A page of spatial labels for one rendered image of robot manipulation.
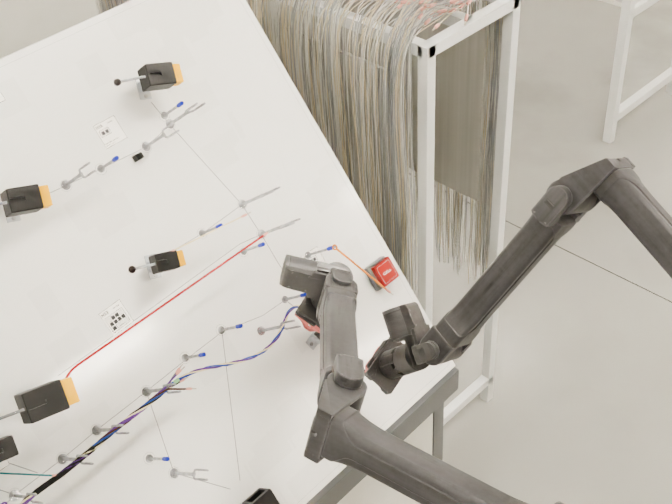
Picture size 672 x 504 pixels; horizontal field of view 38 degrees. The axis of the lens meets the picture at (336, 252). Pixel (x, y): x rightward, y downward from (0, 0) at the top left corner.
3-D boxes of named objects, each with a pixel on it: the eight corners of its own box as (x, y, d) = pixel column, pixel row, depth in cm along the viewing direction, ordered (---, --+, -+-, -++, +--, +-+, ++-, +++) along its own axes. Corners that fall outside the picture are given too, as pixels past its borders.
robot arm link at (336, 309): (350, 450, 136) (372, 383, 132) (309, 441, 135) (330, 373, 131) (344, 321, 176) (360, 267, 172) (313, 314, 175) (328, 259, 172)
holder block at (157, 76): (99, 80, 184) (116, 65, 176) (153, 75, 190) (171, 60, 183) (105, 104, 184) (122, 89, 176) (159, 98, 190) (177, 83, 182)
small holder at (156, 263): (115, 262, 179) (130, 255, 174) (160, 252, 185) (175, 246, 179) (122, 286, 179) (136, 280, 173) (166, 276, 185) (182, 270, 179)
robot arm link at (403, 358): (413, 372, 179) (438, 364, 181) (401, 336, 180) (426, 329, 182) (395, 378, 185) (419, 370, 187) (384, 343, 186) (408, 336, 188)
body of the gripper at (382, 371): (361, 374, 189) (379, 368, 182) (388, 336, 194) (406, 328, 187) (386, 396, 190) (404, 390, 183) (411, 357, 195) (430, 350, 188)
